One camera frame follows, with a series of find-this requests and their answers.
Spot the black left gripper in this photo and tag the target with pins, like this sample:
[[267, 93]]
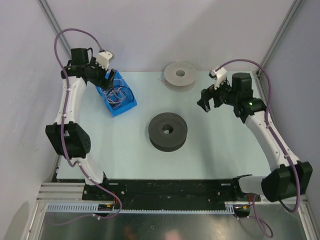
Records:
[[103, 82]]

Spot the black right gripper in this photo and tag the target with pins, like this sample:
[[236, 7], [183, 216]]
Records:
[[205, 93]]

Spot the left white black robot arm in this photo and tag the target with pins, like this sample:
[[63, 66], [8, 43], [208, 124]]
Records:
[[67, 137]]

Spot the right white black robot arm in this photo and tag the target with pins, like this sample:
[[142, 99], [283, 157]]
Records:
[[289, 177]]

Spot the blue plastic bin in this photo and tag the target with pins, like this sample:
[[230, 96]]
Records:
[[120, 98]]

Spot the white perforated filament spool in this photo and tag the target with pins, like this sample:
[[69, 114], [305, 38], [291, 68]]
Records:
[[180, 76]]

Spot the black filament spool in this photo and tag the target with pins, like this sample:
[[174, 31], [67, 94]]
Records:
[[167, 132]]

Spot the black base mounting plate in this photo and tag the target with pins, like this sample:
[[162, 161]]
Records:
[[168, 194]]

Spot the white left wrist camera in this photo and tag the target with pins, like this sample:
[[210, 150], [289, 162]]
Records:
[[103, 59]]

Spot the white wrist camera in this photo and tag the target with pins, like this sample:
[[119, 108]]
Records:
[[103, 59], [219, 74]]

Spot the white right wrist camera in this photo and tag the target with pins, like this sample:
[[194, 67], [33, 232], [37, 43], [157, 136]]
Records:
[[219, 74]]

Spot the aluminium frame post left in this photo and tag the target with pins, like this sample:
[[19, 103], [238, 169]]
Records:
[[52, 20]]

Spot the aluminium frame post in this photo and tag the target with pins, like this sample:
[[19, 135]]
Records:
[[282, 30], [52, 20]]

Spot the grey slotted cable duct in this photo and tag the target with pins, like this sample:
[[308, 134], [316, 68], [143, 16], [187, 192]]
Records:
[[101, 208]]

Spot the aluminium frame post right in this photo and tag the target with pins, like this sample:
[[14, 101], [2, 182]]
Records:
[[282, 30]]

